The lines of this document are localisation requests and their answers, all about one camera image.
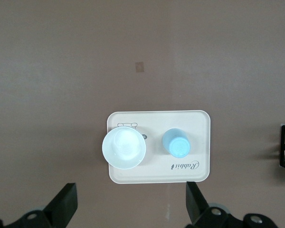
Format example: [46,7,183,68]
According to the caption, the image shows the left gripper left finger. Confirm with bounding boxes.
[4,182,78,228]

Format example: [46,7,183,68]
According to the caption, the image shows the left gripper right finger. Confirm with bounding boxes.
[185,181,243,228]

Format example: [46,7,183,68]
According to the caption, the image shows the light blue plastic cup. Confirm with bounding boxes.
[161,128,191,159]

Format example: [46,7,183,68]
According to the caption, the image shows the beige rabbit print tray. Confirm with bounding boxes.
[106,109,211,185]

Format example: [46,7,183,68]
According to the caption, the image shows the white bowl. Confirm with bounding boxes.
[102,126,147,170]

